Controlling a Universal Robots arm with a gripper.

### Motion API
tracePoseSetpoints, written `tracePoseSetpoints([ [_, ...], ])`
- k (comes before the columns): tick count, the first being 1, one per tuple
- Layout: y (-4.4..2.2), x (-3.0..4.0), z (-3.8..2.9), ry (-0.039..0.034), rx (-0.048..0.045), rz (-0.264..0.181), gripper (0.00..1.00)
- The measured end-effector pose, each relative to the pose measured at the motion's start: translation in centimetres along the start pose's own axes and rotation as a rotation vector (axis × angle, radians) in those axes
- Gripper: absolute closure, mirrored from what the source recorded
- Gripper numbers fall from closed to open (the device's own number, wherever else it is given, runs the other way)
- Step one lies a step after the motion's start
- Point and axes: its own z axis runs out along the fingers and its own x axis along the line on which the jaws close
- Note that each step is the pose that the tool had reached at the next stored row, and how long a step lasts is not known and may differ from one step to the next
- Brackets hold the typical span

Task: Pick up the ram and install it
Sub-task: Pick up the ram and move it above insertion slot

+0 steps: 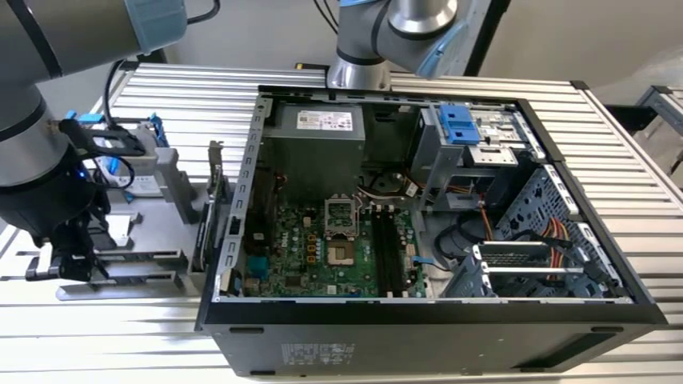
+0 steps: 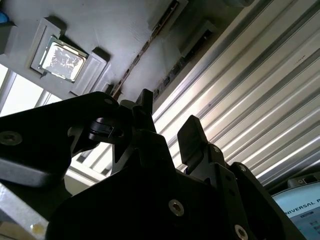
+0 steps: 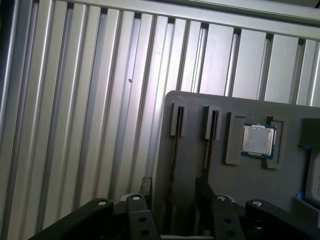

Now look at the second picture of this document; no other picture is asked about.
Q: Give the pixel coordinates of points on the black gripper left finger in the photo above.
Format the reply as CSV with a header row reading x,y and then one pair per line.
x,y
50,130

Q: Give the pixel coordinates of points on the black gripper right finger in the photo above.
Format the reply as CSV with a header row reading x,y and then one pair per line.
x,y
192,140

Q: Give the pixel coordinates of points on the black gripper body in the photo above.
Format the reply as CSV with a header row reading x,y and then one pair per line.
x,y
112,205

